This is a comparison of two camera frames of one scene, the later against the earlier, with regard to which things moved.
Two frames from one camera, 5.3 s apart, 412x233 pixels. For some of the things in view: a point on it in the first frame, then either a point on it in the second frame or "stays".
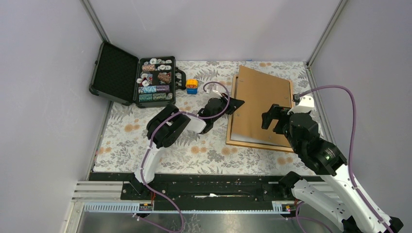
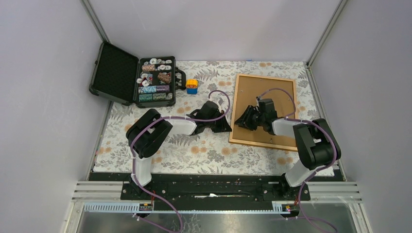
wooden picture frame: x=259 y=94 stays
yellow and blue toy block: x=192 y=85 stays
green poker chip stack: x=147 y=97 stays
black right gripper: x=272 y=113 to x=244 y=120
